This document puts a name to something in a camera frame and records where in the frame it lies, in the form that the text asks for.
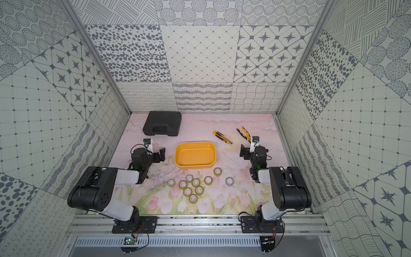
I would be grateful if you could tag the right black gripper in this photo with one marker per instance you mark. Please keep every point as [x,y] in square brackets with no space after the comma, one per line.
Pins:
[247,152]

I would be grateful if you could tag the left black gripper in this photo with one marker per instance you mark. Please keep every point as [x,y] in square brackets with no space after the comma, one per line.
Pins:
[157,156]

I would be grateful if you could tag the clear grey tape roll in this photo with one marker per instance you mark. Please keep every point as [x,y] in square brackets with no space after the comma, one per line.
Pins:
[229,181]

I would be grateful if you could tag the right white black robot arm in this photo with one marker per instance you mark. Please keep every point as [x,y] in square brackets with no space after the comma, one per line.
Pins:
[288,189]

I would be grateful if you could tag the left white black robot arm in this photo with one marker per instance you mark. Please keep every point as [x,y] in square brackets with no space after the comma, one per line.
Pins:
[94,190]

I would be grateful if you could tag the yellow plastic storage box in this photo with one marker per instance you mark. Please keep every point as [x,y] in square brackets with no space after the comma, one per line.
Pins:
[195,155]

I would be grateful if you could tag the yellow black pliers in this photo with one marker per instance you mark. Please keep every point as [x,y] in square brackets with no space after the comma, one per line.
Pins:
[244,133]

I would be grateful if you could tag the yellow black utility knife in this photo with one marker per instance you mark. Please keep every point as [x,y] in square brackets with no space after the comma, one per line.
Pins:
[222,137]

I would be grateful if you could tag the black plastic tool case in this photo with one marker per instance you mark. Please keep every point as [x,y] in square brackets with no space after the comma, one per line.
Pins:
[163,123]

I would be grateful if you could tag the white ventilation grille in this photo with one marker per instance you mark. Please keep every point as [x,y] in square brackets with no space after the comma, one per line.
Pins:
[169,241]

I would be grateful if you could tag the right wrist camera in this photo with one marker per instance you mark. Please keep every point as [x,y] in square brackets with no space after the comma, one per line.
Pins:
[255,142]

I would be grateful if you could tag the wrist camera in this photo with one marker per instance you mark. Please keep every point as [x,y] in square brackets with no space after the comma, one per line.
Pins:
[148,144]
[255,142]

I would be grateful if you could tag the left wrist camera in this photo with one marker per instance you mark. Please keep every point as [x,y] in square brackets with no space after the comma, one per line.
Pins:
[148,144]

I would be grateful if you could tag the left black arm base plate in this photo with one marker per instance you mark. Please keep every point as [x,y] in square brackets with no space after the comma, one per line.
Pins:
[143,224]

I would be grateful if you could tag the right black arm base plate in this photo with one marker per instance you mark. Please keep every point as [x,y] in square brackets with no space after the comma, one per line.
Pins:
[261,224]

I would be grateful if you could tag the aluminium mounting rail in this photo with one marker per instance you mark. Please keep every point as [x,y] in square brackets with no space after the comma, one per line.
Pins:
[205,225]

